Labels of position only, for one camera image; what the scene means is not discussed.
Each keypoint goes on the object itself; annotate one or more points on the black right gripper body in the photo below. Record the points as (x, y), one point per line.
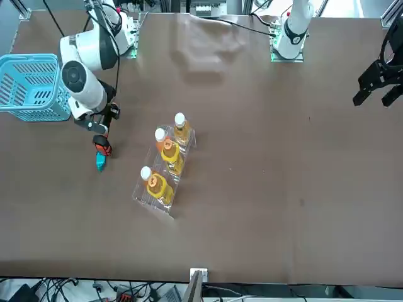
(107, 121)

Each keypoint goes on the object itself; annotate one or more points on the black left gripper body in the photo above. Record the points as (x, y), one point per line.
(392, 74)

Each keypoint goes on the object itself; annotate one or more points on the black orange barcode scanner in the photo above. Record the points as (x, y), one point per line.
(102, 146)

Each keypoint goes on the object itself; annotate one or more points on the teal potato chips packet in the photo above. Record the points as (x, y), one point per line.
(100, 163)

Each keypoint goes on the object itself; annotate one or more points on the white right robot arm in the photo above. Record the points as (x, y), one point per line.
(88, 91)

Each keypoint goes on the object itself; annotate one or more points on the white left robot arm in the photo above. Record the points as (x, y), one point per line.
(291, 34)

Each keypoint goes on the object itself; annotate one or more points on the light blue plastic basket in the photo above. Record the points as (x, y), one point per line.
(31, 104)

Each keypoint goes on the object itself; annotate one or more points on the clear acrylic stepped shelf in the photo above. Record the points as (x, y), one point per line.
(141, 196)

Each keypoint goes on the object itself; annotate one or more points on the orange juice bottle white cap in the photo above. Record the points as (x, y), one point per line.
(145, 173)
(159, 140)

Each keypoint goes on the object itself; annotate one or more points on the yellow drink bottle orange cap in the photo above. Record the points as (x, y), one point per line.
(159, 188)
(171, 157)

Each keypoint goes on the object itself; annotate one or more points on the pale tea bottle white cap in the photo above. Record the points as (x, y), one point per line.
(182, 132)

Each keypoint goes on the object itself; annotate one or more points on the grey power adapter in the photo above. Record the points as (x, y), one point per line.
(170, 295)

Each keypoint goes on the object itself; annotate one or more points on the black power adapter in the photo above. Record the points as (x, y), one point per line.
(22, 294)

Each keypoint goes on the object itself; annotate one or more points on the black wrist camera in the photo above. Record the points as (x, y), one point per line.
(91, 126)

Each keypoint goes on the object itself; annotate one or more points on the aluminium frame rail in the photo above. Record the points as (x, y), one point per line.
(390, 19)

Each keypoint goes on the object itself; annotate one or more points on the aluminium frame post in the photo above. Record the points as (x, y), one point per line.
(195, 283)

